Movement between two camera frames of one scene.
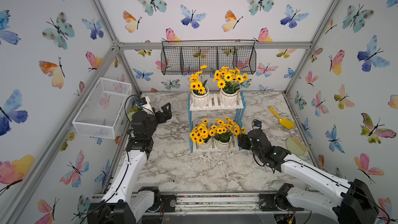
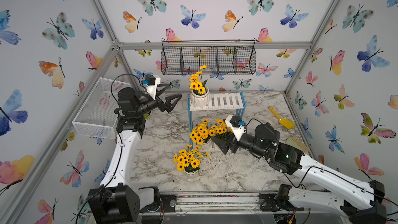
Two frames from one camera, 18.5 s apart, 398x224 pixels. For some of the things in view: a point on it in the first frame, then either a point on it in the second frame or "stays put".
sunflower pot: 230,81 → 188,160
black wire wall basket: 186,57 stays put
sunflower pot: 223,130 stays put
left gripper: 167,115 → 166,107
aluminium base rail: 217,203 stays put
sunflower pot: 199,95 stays put
